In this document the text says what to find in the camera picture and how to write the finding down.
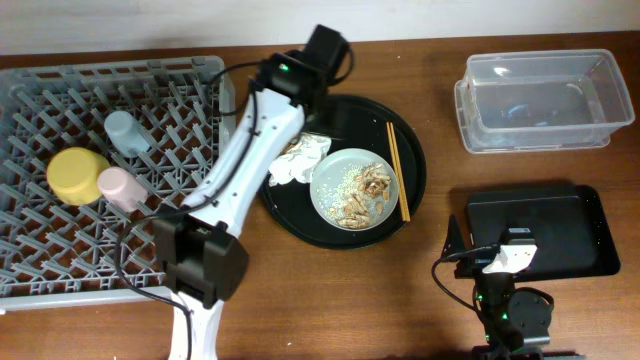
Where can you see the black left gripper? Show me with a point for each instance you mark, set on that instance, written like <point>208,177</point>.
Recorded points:
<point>345,120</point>

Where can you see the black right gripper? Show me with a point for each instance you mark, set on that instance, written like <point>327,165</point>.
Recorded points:
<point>472,264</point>

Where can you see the white paper napkin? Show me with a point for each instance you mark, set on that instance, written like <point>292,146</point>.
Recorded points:
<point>298,161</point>

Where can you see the grey plate with food scraps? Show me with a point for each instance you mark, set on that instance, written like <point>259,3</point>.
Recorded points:
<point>354,189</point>

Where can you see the light blue plastic cup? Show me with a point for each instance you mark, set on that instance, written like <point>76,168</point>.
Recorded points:
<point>124,131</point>

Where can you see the pink plastic cup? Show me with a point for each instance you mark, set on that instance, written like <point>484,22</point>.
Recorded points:
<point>121,188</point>

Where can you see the yellow plastic bowl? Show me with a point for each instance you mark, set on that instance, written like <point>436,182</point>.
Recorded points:
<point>72,175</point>

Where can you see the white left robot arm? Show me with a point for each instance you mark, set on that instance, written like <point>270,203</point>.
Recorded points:
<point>197,245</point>

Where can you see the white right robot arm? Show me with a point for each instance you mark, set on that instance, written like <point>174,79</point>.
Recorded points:
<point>516,320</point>

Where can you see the clear plastic waste bin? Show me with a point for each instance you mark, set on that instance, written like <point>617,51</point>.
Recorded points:
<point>537,101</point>

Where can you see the grey plastic dishwasher rack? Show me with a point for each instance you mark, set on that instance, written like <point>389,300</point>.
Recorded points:
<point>54,254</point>

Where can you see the black rectangular tray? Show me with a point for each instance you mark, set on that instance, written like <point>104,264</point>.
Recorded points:
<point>568,224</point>

